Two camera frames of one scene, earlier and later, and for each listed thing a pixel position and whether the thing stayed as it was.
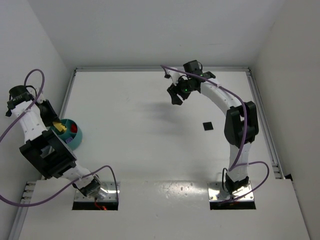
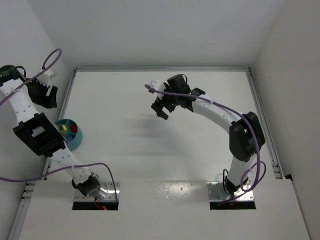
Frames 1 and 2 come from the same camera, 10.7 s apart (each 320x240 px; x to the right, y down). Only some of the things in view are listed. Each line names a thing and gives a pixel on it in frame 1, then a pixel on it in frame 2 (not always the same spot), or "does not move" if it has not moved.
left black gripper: (51, 116) → (43, 94)
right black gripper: (178, 91) → (163, 107)
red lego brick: (74, 128) does not move
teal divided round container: (71, 139) does not move
